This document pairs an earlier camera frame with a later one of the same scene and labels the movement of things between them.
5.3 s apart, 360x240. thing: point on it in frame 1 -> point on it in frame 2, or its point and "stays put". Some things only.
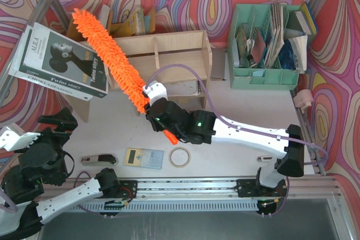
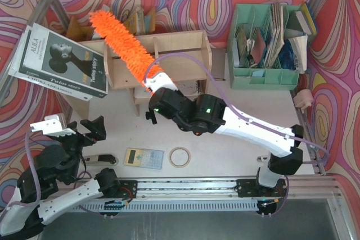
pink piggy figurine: x=302 y=99 stays put
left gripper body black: x=56 y=128 -> x=82 y=136
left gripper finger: x=64 y=120 -> x=97 y=127
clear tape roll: x=178 y=148 stays put
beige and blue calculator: x=144 y=158 stays put
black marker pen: x=259 y=158 stays put
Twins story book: x=54 y=57 stays put
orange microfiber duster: x=116 y=61 -> x=139 y=64
